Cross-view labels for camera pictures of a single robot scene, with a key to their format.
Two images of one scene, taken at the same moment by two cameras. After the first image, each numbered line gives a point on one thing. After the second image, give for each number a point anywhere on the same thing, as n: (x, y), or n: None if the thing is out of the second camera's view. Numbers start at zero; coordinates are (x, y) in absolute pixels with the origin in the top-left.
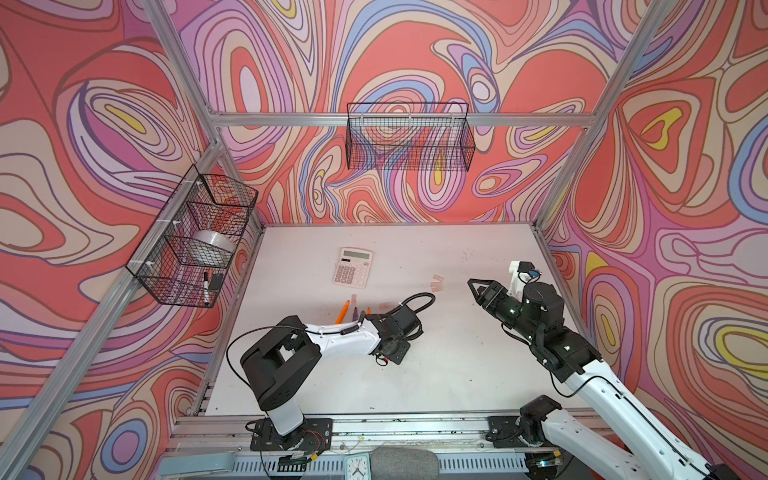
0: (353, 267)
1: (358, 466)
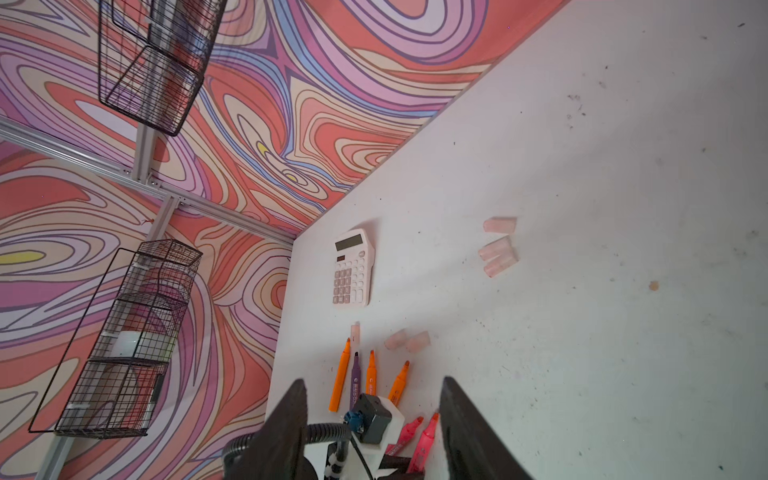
0: (353, 262)
1: None
